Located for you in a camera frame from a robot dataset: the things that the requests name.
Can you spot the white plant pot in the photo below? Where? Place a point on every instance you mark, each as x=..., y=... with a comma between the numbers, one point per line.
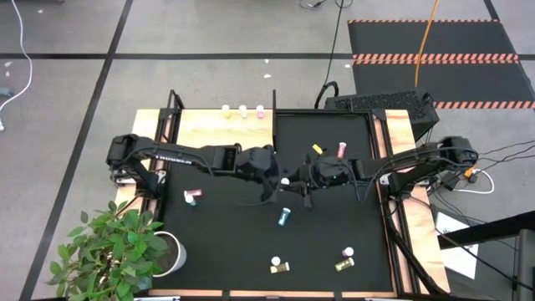
x=182, y=251

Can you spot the orange plug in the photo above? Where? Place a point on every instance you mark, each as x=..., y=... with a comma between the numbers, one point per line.
x=470, y=170

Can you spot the black power adapter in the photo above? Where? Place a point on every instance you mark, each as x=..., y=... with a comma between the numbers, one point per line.
x=450, y=182

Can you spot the black table mat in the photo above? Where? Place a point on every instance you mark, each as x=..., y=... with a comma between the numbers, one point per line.
x=251, y=242

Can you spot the black desk edge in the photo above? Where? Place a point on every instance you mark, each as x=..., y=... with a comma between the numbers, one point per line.
x=493, y=230

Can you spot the yellow tape tag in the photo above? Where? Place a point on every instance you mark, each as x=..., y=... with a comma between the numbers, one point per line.
x=317, y=149

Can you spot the white paper sheet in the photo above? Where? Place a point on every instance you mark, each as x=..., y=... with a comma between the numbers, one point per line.
x=460, y=259

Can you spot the salmon pill bottle white cap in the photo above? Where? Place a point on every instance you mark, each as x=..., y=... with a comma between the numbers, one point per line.
x=285, y=181
x=194, y=192
x=341, y=150

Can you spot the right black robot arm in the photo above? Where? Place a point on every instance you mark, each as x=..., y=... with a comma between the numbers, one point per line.
x=409, y=161

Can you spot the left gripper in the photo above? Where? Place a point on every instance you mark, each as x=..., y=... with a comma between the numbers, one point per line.
x=265, y=167

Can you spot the green leafy plant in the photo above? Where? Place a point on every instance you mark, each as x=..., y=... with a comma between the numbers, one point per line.
x=113, y=251

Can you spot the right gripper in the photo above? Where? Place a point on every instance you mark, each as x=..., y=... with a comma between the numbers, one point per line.
x=330, y=173

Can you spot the yellow pill bottle white cap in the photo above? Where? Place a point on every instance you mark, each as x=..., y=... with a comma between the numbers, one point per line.
x=344, y=264
x=225, y=110
x=280, y=268

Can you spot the black orange-striped floor mat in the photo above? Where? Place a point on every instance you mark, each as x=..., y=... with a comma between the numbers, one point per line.
x=439, y=37

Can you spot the black perforated computer case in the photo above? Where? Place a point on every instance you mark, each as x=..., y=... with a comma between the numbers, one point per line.
x=388, y=102

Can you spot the wooden shelf black frame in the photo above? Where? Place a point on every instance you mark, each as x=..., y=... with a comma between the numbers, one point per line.
x=209, y=129

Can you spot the black conduit loop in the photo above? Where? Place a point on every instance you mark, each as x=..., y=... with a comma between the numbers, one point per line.
x=319, y=97

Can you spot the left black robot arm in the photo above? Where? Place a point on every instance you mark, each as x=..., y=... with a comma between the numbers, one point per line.
x=184, y=156

